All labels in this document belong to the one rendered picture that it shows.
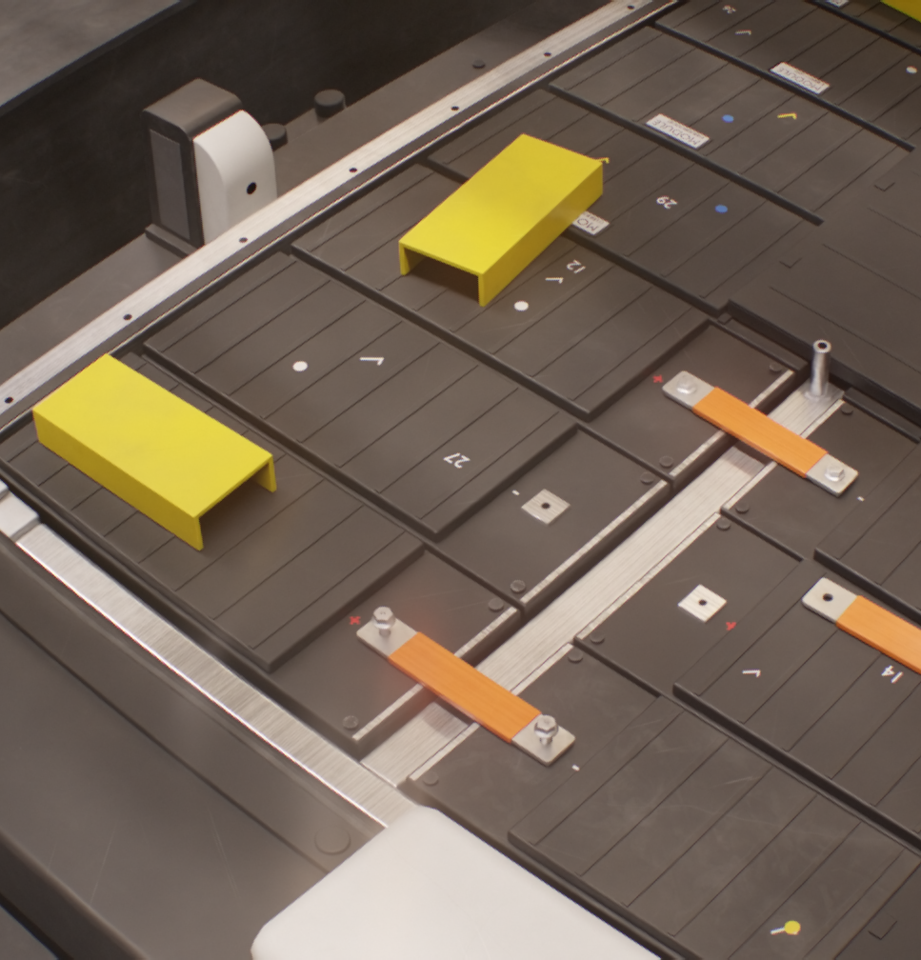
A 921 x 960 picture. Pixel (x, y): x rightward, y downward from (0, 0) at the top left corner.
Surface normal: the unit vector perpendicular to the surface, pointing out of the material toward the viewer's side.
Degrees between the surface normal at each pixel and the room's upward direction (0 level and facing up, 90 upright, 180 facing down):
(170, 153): 90
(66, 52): 0
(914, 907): 0
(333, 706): 0
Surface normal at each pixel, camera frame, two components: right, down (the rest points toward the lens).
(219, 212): -0.68, 0.53
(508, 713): -0.04, -0.72
